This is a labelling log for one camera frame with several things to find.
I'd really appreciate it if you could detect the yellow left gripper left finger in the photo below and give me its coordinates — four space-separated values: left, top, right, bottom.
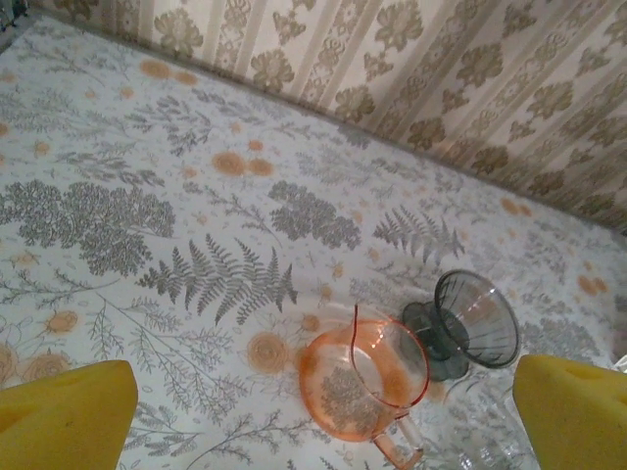
0 359 139 470

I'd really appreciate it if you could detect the grey plastic coffee dripper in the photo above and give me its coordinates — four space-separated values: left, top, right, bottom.
402 268 521 383

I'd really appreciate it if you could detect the clear glass carafe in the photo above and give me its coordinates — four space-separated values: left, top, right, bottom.
443 374 545 470

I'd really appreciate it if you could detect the floral patterned tablecloth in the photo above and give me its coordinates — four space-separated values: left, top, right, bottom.
0 14 627 470

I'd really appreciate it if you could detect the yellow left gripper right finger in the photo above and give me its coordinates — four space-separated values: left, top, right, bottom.
511 353 627 470

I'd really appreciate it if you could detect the orange glass carafe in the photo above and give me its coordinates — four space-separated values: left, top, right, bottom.
296 304 432 470

